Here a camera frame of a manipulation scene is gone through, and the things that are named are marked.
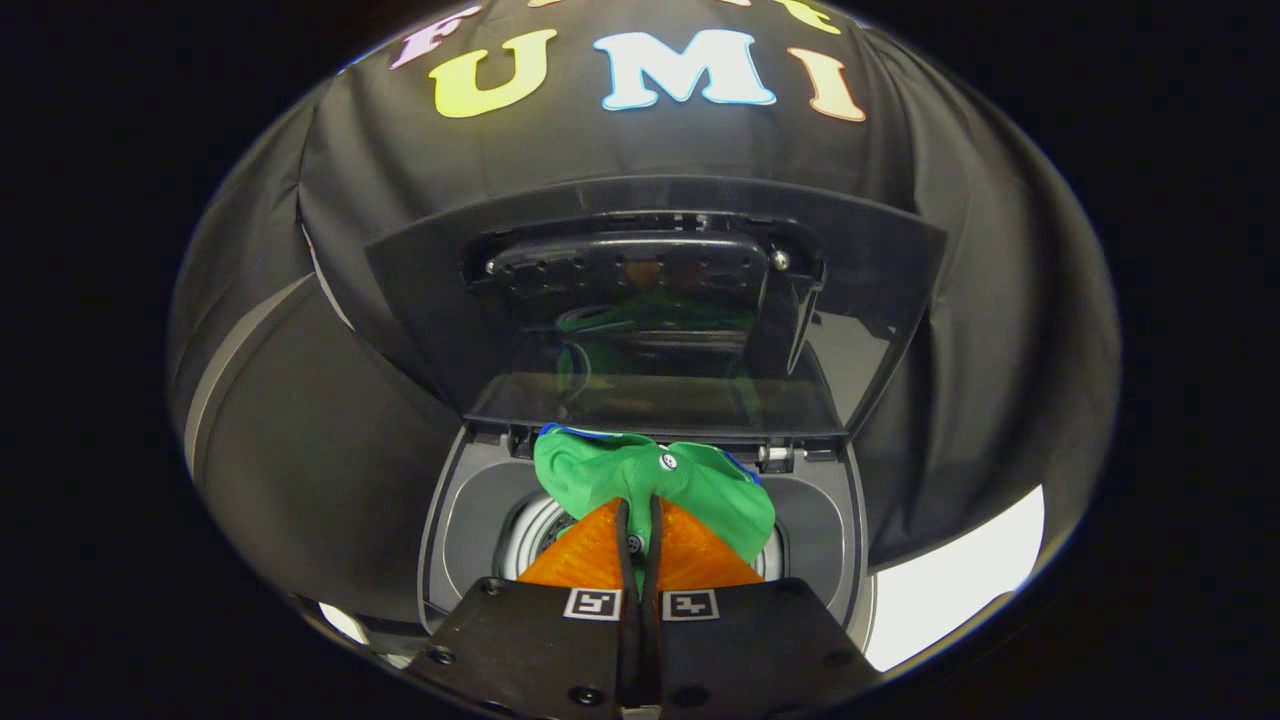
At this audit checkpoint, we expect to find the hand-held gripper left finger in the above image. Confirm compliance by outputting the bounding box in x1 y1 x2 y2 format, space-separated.
405 497 641 720

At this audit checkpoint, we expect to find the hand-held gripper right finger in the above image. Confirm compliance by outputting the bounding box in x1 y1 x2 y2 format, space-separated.
640 495 881 717

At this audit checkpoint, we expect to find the green polo shirt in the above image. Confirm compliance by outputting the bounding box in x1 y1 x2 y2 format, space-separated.
533 423 777 593

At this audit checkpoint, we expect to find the dark washing machine lid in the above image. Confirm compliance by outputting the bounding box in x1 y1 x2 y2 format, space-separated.
363 177 948 441

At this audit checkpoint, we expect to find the dark cabinet with silver door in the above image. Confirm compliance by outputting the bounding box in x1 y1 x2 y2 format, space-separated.
180 275 471 623

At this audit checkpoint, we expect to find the black backdrop cloth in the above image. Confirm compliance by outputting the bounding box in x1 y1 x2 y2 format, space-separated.
165 0 1121 576

